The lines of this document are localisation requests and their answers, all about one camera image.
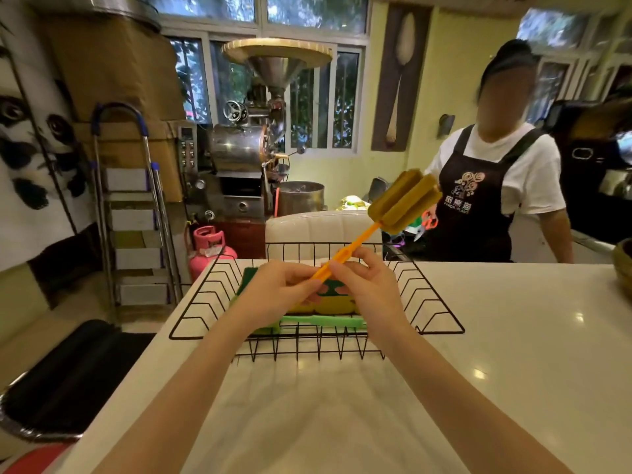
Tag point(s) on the person's left hand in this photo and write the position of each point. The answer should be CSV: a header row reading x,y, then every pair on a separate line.
x,y
269,289

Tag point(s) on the person's right hand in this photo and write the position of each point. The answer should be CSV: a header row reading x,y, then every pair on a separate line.
x,y
376,289

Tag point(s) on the person's left thumb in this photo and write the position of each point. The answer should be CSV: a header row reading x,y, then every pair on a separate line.
x,y
308,287

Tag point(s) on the person's right thumb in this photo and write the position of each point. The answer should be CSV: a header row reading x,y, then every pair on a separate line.
x,y
345,278

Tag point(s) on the yellow sponge bottle brush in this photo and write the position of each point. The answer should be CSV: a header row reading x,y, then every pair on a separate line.
x,y
395,207

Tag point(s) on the person's left forearm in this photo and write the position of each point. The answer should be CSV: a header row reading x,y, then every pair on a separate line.
x,y
177,394

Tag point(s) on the person's right forearm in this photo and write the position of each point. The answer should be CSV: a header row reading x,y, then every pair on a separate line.
x,y
469,409

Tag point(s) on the yellow and green sponge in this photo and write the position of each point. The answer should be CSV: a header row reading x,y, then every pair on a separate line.
x,y
335,302

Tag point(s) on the white padded chair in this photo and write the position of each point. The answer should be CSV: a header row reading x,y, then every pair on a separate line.
x,y
321,234

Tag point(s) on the steel bucket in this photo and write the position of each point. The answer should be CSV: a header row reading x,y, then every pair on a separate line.
x,y
300,197

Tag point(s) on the pink gas cylinder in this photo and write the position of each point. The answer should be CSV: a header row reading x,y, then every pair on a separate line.
x,y
210,251

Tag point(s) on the black apron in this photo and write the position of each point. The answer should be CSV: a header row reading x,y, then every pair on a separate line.
x,y
471,202

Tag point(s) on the steel coffee roaster machine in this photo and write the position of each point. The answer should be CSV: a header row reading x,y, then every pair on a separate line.
x,y
247,143

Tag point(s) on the metal step ladder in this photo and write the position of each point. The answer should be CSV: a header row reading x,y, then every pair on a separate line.
x,y
131,212

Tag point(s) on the black round stool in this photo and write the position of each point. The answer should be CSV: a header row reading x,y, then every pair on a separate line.
x,y
64,380

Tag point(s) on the black espresso machine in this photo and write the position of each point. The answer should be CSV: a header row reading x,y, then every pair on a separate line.
x,y
587,162

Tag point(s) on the spoon wall picture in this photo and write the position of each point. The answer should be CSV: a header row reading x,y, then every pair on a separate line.
x,y
402,76

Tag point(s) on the window frame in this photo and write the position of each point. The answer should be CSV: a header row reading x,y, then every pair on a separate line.
x,y
276,73

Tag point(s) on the panda wall picture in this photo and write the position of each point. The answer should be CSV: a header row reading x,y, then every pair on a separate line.
x,y
37,152

